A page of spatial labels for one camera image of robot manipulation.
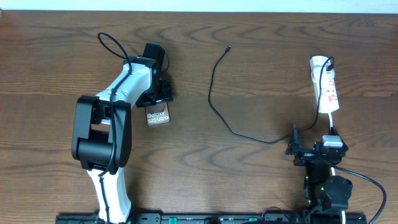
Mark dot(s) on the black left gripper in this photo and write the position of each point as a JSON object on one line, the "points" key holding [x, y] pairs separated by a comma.
{"points": [[145, 101]]}

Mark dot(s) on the Galaxy S25 Ultra smartphone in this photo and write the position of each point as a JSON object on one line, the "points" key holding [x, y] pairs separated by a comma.
{"points": [[157, 114]]}

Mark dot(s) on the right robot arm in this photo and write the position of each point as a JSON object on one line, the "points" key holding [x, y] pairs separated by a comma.
{"points": [[327, 193]]}

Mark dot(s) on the white USB charger plug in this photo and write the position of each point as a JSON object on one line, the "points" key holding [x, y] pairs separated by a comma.
{"points": [[322, 67]]}

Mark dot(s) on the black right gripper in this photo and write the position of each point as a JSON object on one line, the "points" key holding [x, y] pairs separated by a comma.
{"points": [[305, 155]]}

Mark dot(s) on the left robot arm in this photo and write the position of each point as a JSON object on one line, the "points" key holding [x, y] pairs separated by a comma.
{"points": [[102, 132]]}

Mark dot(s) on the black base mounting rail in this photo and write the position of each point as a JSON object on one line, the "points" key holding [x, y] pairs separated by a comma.
{"points": [[271, 217]]}

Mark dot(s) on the white power strip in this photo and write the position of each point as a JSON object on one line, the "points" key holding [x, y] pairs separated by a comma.
{"points": [[326, 95]]}

